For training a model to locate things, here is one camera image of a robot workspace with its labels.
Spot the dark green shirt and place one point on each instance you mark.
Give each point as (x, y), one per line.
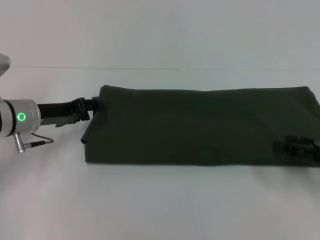
(200, 125)

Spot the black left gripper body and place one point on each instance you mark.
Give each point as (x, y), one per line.
(56, 111)

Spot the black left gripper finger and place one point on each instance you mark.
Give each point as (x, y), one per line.
(87, 107)

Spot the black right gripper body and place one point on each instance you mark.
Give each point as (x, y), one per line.
(317, 150)

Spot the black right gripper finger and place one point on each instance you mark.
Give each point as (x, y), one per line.
(292, 147)

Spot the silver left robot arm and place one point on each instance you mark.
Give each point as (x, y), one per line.
(20, 117)

